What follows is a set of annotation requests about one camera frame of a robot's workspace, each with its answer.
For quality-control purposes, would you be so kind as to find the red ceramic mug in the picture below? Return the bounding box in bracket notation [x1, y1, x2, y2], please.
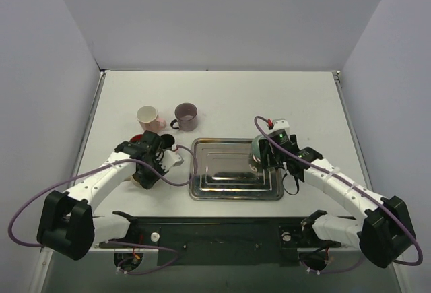
[130, 134, 142, 142]

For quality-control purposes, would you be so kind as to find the teal speckled ceramic mug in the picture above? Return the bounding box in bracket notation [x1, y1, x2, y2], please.
[249, 135, 271, 172]

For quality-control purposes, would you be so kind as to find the pink faceted ceramic mug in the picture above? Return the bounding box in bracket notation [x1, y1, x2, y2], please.
[137, 106, 166, 133]

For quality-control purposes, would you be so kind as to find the cream ceramic mug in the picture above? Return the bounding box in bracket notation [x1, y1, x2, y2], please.
[131, 175, 140, 186]

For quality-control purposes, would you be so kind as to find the lilac ceramic mug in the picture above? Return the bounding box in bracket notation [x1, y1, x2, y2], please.
[170, 102, 198, 131]

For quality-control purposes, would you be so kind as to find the small dark brown cup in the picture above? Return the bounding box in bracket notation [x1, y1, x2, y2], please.
[161, 134, 175, 148]

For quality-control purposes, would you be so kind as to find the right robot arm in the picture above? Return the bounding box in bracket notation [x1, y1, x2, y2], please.
[259, 129, 420, 268]

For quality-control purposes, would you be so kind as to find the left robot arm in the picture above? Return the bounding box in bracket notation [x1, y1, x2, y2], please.
[36, 131, 182, 260]

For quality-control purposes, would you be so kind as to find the stainless steel tray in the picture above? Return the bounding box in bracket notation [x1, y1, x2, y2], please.
[189, 138, 284, 201]

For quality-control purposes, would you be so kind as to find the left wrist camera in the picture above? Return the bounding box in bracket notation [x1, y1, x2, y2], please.
[160, 150, 184, 172]

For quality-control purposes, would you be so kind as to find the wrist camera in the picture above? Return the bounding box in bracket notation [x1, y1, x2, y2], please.
[160, 150, 184, 172]
[268, 118, 290, 137]

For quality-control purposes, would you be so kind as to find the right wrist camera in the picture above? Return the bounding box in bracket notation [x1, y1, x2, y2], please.
[268, 118, 290, 137]

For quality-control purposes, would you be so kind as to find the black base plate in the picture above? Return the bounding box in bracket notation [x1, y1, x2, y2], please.
[96, 213, 340, 269]

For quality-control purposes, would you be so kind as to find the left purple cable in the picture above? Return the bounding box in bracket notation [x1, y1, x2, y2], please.
[8, 144, 198, 275]

